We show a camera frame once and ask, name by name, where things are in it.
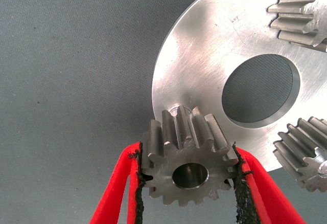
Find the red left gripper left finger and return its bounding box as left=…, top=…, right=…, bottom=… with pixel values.
left=88, top=141, right=147, bottom=224

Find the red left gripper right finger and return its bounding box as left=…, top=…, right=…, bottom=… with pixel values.
left=231, top=142, right=307, bottom=224

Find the small steel gear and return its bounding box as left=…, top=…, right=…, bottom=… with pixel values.
left=140, top=105, right=240, bottom=207
left=267, top=0, right=327, bottom=53
left=273, top=116, right=327, bottom=193

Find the dark grey table cloth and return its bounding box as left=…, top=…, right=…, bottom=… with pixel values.
left=0, top=0, right=327, bottom=224

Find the round metal plate with hole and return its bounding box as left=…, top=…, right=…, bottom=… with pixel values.
left=151, top=0, right=327, bottom=172

